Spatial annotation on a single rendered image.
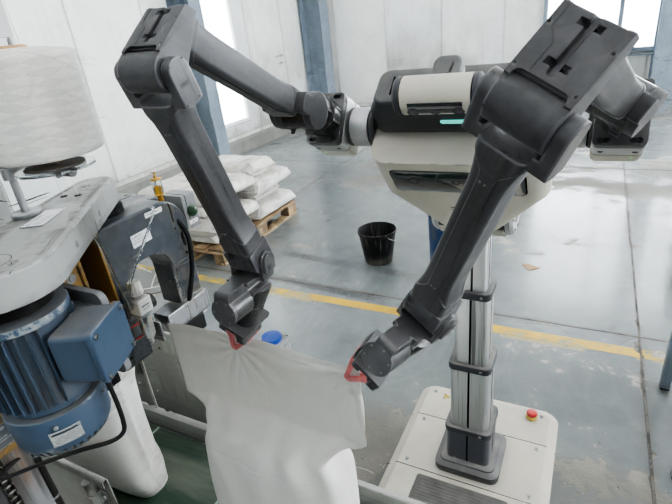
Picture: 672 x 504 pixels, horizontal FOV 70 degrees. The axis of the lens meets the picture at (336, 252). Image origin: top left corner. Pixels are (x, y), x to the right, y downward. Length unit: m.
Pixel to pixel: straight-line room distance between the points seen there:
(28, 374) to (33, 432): 0.11
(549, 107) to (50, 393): 0.79
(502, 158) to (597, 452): 1.93
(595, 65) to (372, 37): 8.92
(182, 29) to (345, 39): 8.89
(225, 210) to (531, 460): 1.42
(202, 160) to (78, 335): 0.32
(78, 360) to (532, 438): 1.57
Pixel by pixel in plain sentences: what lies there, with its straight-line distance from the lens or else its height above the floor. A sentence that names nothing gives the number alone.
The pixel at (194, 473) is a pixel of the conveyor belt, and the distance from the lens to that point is 1.81.
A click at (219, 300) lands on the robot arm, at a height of 1.24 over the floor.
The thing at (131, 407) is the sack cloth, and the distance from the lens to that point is 1.63.
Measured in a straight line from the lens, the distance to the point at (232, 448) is 1.24.
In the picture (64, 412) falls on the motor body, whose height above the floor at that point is 1.17.
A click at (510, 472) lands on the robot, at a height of 0.26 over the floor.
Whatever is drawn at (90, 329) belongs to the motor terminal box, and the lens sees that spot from 0.80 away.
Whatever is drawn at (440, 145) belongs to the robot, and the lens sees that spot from 1.08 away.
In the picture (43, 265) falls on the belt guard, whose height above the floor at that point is 1.41.
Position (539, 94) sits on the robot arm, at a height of 1.59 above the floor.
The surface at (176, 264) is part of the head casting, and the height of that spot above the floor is 1.17.
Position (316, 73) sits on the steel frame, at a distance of 9.67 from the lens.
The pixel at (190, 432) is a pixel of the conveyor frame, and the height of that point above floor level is 0.38.
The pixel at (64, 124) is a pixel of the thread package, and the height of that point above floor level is 1.58.
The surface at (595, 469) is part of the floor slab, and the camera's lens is 2.29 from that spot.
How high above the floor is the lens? 1.67
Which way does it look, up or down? 25 degrees down
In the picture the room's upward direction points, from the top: 7 degrees counter-clockwise
